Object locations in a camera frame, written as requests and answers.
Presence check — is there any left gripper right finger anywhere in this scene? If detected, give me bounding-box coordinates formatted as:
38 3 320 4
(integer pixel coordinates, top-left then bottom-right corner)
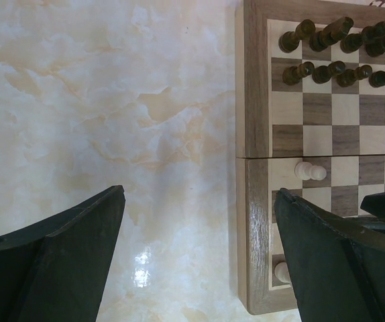
274 189 385 321

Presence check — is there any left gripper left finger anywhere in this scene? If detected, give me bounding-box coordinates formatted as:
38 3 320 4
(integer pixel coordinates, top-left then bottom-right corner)
0 185 125 321

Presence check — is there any dark pawn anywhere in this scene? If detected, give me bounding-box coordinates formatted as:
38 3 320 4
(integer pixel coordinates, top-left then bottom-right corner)
282 62 315 86

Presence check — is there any white rook chess piece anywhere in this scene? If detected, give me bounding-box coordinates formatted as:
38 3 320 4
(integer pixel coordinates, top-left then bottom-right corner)
274 262 291 284

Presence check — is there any white pawn chess piece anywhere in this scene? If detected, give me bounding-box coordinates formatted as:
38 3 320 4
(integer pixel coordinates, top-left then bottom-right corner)
294 162 327 181

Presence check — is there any dark pawn chess piece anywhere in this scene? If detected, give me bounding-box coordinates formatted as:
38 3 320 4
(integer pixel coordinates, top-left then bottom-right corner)
336 64 372 87
312 60 346 84

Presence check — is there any wooden chess board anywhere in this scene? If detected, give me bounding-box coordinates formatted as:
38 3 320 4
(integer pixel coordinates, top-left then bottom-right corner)
235 1 385 315

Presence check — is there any dark rook chess piece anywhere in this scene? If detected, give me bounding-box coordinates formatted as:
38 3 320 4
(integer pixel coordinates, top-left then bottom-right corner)
278 19 316 53

